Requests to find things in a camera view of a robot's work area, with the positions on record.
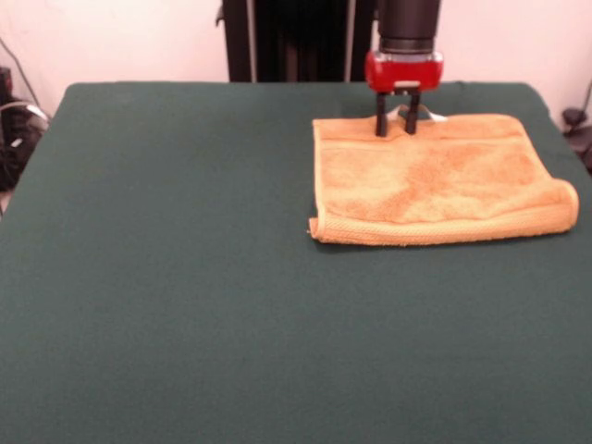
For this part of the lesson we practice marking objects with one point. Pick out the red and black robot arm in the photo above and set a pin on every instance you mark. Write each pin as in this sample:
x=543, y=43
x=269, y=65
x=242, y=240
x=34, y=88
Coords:
x=407, y=23

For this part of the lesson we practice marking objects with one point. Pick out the dark green table cloth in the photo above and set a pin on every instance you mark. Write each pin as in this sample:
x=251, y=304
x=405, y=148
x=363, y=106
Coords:
x=139, y=277

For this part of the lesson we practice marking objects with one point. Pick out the grey office chair base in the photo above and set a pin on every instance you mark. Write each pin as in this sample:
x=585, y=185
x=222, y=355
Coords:
x=575, y=115

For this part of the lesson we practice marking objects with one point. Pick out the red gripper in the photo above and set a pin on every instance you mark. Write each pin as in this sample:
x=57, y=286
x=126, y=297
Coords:
x=402, y=71

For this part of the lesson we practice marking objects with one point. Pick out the tan terry towel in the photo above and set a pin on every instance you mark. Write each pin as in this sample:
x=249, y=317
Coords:
x=439, y=185

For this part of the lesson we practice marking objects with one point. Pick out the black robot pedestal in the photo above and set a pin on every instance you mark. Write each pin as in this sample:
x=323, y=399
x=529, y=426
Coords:
x=296, y=41

